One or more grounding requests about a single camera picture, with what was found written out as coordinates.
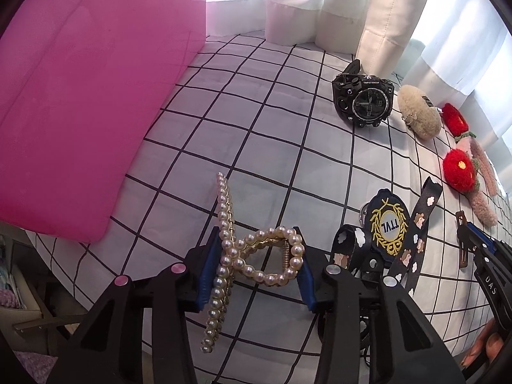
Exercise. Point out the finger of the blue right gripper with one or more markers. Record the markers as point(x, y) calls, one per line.
point(475, 246)
point(489, 241)

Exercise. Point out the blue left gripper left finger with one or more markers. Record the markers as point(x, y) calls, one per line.
point(202, 263)

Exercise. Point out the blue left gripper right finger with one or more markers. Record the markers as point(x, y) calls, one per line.
point(313, 289)

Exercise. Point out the brown thin hair clip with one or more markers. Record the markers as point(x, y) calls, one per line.
point(462, 235)

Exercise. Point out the pearl hair claw clip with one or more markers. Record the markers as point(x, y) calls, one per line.
point(233, 261)

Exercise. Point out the person's right hand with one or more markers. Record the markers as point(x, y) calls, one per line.
point(488, 341)

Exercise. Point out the pink fluffy flower headband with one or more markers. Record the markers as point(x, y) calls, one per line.
point(463, 164)

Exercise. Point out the white grid bed sheet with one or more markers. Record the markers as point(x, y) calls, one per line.
point(262, 114)

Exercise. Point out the beige plush round pouch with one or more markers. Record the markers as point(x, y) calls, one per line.
point(418, 112)

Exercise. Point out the black digital wrist watch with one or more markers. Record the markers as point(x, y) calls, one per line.
point(362, 99)

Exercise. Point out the white curtain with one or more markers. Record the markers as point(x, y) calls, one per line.
point(457, 51)

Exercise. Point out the pink storage box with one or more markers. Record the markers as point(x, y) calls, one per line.
point(81, 83)

